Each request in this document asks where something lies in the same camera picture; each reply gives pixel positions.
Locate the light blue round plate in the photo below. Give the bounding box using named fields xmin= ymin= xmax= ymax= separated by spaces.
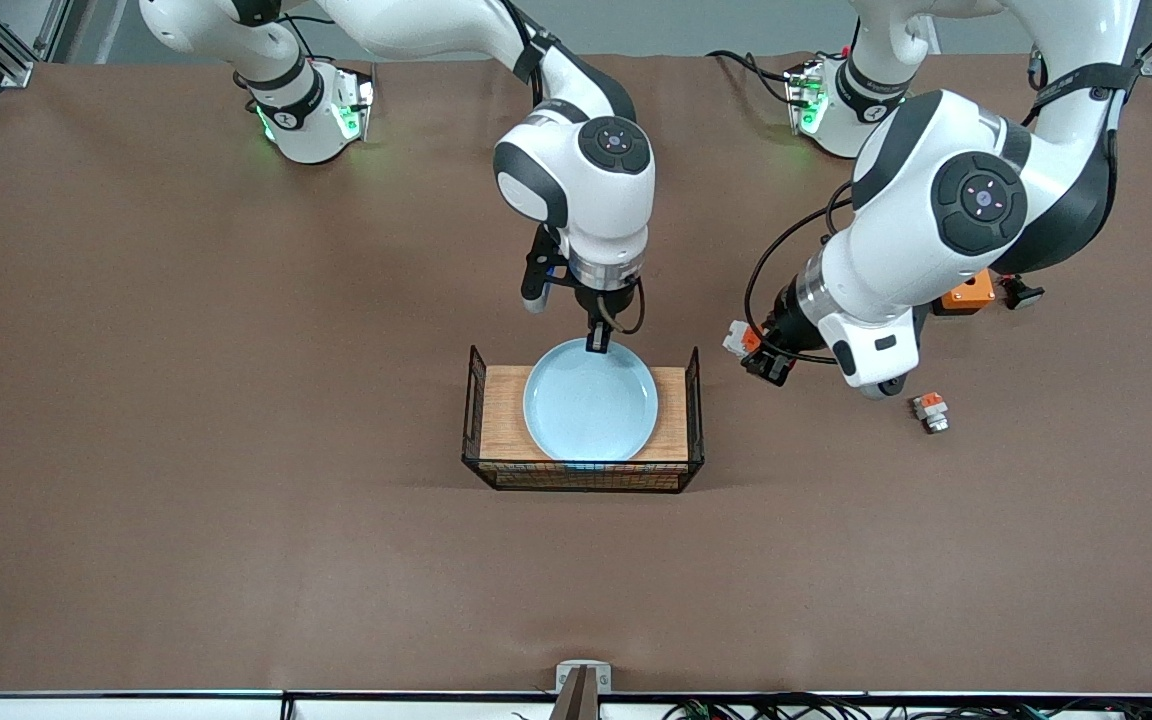
xmin=523 ymin=338 xmax=659 ymax=463

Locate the right arm base connector panel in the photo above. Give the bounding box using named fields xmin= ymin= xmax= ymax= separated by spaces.
xmin=330 ymin=62 xmax=378 ymax=143

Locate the left arm base connector panel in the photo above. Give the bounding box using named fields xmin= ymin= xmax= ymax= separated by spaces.
xmin=783 ymin=58 xmax=829 ymax=137

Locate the black square-cap push button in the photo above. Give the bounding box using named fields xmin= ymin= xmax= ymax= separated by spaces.
xmin=997 ymin=274 xmax=1046 ymax=312

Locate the small orange grey connector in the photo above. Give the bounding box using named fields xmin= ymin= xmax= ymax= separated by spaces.
xmin=912 ymin=391 xmax=951 ymax=435

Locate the brown table cover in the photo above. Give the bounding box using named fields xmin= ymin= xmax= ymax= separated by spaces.
xmin=0 ymin=52 xmax=1152 ymax=695

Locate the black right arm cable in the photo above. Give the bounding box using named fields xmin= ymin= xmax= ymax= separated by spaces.
xmin=596 ymin=278 xmax=647 ymax=337

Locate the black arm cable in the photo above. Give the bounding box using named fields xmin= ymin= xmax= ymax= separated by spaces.
xmin=743 ymin=180 xmax=857 ymax=367
xmin=596 ymin=278 xmax=647 ymax=337

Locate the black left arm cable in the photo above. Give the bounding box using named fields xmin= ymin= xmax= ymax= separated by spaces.
xmin=743 ymin=180 xmax=857 ymax=367

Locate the black wire basket wooden base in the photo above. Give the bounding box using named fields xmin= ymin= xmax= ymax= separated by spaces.
xmin=462 ymin=345 xmax=706 ymax=494

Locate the orange button enclosure box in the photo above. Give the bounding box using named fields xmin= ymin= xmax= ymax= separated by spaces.
xmin=931 ymin=267 xmax=997 ymax=317

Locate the black base power cable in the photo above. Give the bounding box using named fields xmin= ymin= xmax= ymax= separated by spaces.
xmin=706 ymin=48 xmax=799 ymax=107

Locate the black cable bundle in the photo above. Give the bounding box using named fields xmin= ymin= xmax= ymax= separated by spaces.
xmin=661 ymin=692 xmax=1152 ymax=720

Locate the aluminium table edge bracket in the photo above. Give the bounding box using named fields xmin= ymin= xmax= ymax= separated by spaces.
xmin=553 ymin=660 xmax=614 ymax=720

